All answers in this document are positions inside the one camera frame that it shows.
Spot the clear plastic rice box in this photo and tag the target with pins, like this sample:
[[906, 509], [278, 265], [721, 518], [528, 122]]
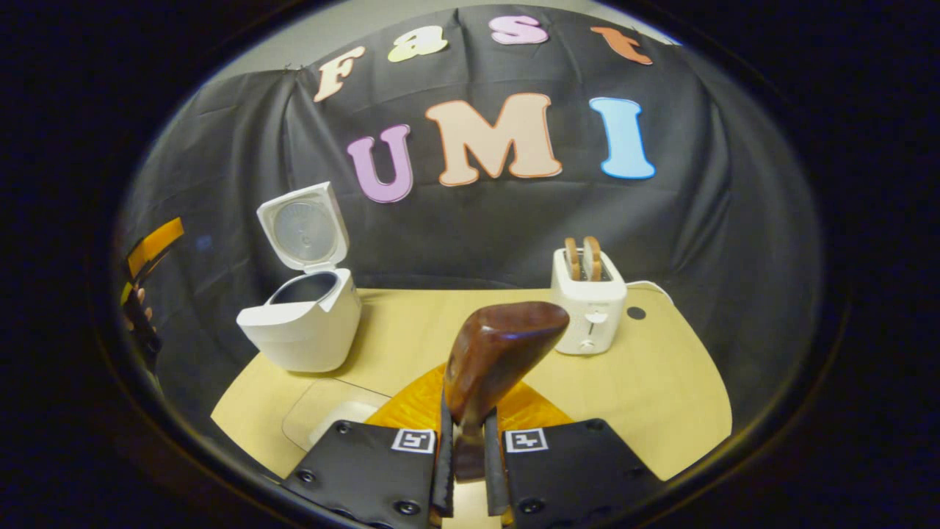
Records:
[[330, 404]]

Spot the brown toast slice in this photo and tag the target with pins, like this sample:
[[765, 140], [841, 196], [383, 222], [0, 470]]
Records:
[[592, 257], [572, 258]]

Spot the black backdrop cloth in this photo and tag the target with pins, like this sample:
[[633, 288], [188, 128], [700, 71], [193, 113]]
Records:
[[477, 235]]

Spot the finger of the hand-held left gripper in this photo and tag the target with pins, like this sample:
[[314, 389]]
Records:
[[154, 246]]

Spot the brown wooden spoon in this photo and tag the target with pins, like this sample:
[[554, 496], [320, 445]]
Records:
[[499, 353]]

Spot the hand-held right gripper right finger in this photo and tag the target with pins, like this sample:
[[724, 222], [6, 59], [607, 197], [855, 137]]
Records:
[[493, 470]]

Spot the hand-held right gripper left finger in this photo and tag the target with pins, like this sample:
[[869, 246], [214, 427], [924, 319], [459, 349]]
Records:
[[443, 470]]

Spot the white rice cooker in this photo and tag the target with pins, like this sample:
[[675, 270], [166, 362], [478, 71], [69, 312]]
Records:
[[301, 330]]

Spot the white toaster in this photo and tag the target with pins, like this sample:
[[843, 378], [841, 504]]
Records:
[[591, 316]]

